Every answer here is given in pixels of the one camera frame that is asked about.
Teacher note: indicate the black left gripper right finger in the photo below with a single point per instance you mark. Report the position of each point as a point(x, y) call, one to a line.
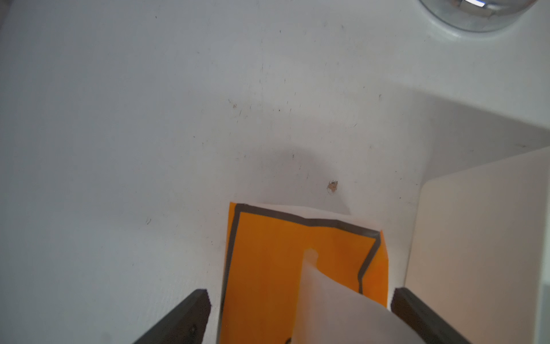
point(423, 320)

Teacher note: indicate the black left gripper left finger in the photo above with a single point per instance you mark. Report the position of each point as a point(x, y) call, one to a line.
point(186, 323)

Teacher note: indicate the chrome jewelry stand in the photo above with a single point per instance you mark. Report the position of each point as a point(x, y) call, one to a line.
point(476, 15)

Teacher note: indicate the orange tissue pack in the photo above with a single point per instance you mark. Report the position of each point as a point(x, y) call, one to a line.
point(299, 275)

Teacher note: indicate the white plastic box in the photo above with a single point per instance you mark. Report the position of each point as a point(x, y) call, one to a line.
point(477, 254)

